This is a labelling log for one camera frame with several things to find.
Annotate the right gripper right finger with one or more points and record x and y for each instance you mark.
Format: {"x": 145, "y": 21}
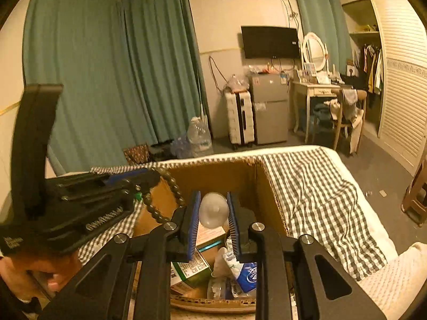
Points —
{"x": 295, "y": 274}

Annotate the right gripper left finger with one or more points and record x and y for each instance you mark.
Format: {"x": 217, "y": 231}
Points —
{"x": 130, "y": 273}

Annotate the translucent round ball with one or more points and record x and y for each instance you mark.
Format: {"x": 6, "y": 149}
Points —
{"x": 214, "y": 210}

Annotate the floral tissue pack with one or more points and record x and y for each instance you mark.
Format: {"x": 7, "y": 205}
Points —
{"x": 245, "y": 274}

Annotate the green white medicine box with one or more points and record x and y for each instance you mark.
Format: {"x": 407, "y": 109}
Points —
{"x": 186, "y": 277}

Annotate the clear plastic bottle blue label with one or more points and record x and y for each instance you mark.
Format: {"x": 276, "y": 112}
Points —
{"x": 220, "y": 288}

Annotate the person left hand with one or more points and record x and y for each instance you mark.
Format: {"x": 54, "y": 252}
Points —
{"x": 33, "y": 275}

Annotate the green checkered cloth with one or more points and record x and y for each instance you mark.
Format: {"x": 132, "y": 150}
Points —
{"x": 321, "y": 198}

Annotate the brown patterned bag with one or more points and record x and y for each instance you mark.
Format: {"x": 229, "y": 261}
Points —
{"x": 137, "y": 155}

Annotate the brown cardboard box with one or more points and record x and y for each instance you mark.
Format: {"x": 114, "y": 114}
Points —
{"x": 252, "y": 179}

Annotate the wooden stool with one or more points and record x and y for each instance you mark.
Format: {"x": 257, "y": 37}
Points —
{"x": 414, "y": 201}

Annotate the crumpled blue water bottles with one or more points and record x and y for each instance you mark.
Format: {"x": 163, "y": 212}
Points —
{"x": 181, "y": 147}

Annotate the large green curtain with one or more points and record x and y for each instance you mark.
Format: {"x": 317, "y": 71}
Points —
{"x": 130, "y": 71}

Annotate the large clear water jug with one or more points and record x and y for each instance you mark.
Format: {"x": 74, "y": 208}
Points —
{"x": 199, "y": 137}

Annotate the white louvered wardrobe door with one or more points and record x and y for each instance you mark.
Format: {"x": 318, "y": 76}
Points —
{"x": 402, "y": 129}

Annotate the wooden chair with clothes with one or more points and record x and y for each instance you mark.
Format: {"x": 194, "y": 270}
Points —
{"x": 348, "y": 111}

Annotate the white dressing table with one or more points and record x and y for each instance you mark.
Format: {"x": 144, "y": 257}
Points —
{"x": 302, "y": 96}

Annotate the white suitcase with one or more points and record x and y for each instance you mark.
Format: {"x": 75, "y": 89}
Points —
{"x": 240, "y": 118}

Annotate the silver mini fridge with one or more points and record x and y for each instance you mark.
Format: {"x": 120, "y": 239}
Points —
{"x": 270, "y": 103}

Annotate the white oval vanity mirror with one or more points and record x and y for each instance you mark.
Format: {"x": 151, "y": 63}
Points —
{"x": 314, "y": 51}

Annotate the narrow green curtain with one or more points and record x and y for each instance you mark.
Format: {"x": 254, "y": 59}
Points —
{"x": 326, "y": 19}

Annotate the black wall television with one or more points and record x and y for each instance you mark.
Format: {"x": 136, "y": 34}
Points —
{"x": 267, "y": 42}

